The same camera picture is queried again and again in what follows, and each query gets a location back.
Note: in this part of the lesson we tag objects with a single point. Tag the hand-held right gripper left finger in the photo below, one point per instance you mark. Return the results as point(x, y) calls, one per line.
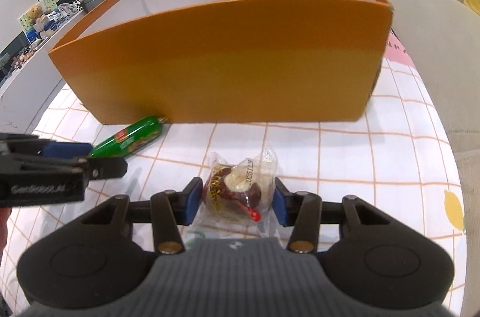
point(193, 200)

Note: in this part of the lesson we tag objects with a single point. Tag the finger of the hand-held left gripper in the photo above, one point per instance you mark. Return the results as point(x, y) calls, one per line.
point(67, 149)
point(108, 167)

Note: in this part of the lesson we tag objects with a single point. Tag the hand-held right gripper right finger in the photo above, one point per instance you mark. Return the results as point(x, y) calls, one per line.
point(280, 202)

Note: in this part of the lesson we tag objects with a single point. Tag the green sausage stick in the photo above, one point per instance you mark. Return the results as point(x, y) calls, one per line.
point(127, 140)

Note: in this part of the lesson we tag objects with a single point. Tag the clear date walnut packet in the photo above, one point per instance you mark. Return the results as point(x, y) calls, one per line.
point(232, 189)

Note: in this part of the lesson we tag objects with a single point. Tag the orange cardboard box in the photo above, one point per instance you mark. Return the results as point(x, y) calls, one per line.
point(225, 69)

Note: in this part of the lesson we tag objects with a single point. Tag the white sideboard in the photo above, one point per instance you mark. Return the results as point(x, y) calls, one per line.
point(22, 88)

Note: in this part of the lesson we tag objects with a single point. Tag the white checked tablecloth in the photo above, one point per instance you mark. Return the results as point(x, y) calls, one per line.
point(375, 170)

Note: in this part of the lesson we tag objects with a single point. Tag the teddy bear photo card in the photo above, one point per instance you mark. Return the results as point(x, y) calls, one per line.
point(35, 19)

